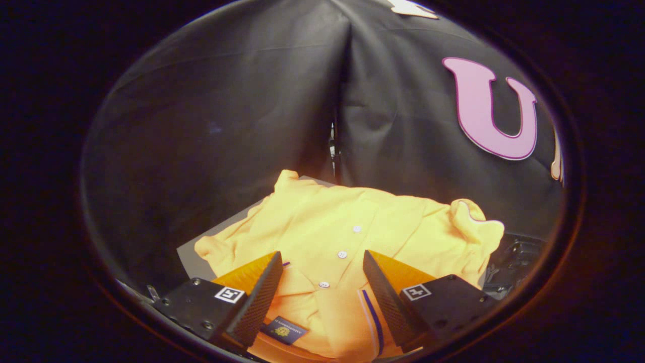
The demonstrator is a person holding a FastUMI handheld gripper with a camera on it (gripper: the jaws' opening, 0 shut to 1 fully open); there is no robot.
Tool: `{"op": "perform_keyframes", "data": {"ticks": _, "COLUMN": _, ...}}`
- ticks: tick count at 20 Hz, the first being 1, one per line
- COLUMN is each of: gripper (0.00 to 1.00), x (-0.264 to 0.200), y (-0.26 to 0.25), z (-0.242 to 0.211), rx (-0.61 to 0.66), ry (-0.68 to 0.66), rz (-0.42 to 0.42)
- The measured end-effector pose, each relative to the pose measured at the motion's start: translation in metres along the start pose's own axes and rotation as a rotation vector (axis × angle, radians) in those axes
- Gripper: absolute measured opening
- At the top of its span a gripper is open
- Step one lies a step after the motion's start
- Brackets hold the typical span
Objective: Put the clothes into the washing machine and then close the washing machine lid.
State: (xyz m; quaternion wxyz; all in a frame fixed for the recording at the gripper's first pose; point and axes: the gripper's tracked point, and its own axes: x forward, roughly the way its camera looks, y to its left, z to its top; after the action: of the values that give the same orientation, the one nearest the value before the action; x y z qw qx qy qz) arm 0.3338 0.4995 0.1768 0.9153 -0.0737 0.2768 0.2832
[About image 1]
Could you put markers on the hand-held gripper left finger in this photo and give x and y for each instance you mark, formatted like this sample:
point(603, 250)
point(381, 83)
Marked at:
point(259, 297)

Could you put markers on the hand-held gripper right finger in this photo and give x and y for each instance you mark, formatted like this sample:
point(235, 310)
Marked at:
point(385, 302)

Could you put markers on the orange polo shirt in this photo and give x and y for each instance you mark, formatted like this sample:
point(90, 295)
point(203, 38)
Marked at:
point(327, 222)

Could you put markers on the dark washing machine lid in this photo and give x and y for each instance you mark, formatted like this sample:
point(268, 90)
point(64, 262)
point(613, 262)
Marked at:
point(519, 257)

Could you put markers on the dark and beige cabinet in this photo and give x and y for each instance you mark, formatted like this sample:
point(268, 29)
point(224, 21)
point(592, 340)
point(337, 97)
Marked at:
point(191, 267)

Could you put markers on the backdrop stand pole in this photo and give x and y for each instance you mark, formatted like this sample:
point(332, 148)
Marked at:
point(333, 146)

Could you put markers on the black backdrop cloth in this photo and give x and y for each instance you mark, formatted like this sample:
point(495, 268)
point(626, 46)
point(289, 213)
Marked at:
point(211, 111)

